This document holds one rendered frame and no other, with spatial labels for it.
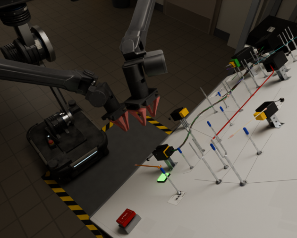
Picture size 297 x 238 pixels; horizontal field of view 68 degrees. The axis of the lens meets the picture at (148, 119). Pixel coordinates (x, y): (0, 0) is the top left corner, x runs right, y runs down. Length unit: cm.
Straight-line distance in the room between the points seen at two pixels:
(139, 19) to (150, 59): 19
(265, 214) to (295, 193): 7
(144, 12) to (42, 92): 230
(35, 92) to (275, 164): 274
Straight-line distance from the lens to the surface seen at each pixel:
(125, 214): 72
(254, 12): 142
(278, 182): 56
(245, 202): 54
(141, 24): 76
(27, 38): 132
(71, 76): 78
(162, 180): 79
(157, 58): 63
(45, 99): 284
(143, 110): 66
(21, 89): 312
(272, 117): 72
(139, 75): 64
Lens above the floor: 179
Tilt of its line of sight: 49 degrees down
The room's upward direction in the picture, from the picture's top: straight up
